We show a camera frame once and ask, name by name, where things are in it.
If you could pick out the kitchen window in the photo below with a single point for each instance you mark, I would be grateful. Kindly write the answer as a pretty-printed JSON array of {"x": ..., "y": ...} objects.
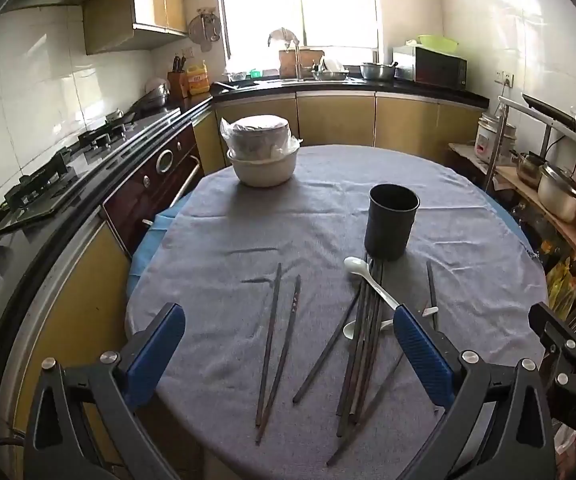
[{"x": 298, "y": 5}]

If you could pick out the steel cooking pot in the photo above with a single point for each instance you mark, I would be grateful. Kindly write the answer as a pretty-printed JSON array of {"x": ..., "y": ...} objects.
[{"x": 377, "y": 71}]

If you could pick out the shallow steel basin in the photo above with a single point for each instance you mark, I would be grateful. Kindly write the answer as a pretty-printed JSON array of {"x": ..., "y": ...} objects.
[{"x": 330, "y": 75}]

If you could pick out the black flat device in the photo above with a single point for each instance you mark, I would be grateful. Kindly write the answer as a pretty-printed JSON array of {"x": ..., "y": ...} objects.
[{"x": 547, "y": 109}]

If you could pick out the large lidded steel pot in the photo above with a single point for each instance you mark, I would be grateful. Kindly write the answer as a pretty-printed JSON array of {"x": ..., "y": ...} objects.
[{"x": 557, "y": 197}]

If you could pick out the plastic-wrapped bowl stack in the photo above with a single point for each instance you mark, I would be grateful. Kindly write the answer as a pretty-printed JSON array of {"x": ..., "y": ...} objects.
[{"x": 260, "y": 135}]

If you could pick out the bunch of dark chopsticks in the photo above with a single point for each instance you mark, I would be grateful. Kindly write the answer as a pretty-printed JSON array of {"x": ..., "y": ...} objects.
[{"x": 362, "y": 360}]

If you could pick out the metal storage rack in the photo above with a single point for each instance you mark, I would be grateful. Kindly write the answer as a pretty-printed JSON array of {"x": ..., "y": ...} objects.
[{"x": 520, "y": 105}]

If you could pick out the yellow oil bottle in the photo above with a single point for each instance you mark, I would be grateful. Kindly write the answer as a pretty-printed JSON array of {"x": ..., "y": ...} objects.
[{"x": 199, "y": 80}]

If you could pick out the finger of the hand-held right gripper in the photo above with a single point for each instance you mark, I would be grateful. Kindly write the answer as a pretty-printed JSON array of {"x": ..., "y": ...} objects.
[{"x": 557, "y": 330}]

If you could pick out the grey tablecloth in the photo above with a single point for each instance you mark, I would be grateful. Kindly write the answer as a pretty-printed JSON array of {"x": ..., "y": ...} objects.
[{"x": 268, "y": 220}]

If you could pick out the green plastic basin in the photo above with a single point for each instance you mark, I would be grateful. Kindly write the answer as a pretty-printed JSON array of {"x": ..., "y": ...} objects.
[{"x": 437, "y": 42}]

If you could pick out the grey rag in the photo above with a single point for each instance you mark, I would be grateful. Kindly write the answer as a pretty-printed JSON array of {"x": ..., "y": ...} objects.
[{"x": 283, "y": 36}]

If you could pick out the clear glass container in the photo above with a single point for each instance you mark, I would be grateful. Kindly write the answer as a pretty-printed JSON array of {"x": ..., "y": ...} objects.
[{"x": 238, "y": 76}]

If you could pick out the white plate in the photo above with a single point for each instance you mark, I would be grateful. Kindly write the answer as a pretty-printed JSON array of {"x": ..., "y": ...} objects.
[{"x": 333, "y": 64}]

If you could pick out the small green box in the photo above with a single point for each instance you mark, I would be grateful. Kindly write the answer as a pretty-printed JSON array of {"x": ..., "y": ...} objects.
[{"x": 254, "y": 72}]

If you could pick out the brown wooden board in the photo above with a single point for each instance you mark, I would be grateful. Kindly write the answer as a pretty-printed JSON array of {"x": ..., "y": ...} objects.
[{"x": 312, "y": 62}]

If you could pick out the white rice cooker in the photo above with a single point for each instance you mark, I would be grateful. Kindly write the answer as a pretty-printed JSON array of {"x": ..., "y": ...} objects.
[{"x": 487, "y": 142}]

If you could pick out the yellow snack packets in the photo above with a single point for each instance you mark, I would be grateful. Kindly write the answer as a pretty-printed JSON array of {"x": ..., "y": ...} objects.
[{"x": 562, "y": 285}]

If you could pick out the dark red built-in oven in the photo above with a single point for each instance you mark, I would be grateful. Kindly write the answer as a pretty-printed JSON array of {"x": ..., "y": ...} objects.
[{"x": 143, "y": 185}]

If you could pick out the steel sink faucet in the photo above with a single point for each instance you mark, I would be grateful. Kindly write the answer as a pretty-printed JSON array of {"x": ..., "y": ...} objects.
[{"x": 298, "y": 62}]

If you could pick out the white ceramic spoon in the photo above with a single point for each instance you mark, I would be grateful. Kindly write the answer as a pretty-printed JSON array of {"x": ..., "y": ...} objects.
[
  {"x": 355, "y": 263},
  {"x": 350, "y": 330}
]

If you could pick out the yellow wall cabinet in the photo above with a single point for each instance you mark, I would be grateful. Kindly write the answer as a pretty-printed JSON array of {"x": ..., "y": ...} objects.
[{"x": 118, "y": 15}]

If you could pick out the hanging round strainer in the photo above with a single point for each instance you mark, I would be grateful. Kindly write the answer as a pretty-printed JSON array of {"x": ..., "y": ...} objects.
[{"x": 202, "y": 30}]

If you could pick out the wooden knife block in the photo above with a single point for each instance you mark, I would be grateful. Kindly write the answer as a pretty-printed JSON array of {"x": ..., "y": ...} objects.
[{"x": 177, "y": 85}]

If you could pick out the white wall socket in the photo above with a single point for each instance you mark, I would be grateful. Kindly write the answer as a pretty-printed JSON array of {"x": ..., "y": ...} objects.
[{"x": 504, "y": 78}]

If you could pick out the small steel pot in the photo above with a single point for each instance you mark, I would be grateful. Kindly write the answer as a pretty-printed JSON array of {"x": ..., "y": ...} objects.
[{"x": 530, "y": 170}]

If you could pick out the black utensil holder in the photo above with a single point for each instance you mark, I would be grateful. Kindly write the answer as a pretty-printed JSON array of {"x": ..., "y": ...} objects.
[{"x": 390, "y": 230}]

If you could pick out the silver microwave oven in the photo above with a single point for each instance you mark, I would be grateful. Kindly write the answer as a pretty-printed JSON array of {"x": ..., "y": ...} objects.
[{"x": 437, "y": 72}]

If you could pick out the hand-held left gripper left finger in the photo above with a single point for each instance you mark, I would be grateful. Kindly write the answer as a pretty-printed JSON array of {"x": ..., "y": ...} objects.
[{"x": 155, "y": 355}]

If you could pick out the stacked metal basins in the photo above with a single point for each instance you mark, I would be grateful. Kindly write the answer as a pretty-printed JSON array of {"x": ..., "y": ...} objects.
[{"x": 157, "y": 94}]

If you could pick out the wooden shelf board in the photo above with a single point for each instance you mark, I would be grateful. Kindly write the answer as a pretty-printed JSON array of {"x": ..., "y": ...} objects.
[{"x": 567, "y": 234}]

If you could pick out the black kitchen countertop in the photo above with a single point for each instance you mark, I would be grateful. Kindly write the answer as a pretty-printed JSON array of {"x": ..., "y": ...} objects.
[{"x": 417, "y": 94}]

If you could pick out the pair dark chopsticks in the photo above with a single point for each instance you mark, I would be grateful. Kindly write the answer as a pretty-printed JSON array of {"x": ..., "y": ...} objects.
[{"x": 283, "y": 355}]

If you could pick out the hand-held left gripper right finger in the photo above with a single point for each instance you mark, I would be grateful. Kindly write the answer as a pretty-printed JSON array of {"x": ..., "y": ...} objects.
[{"x": 420, "y": 355}]

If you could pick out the large white bowl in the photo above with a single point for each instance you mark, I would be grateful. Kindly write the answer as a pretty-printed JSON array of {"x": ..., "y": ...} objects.
[{"x": 263, "y": 172}]

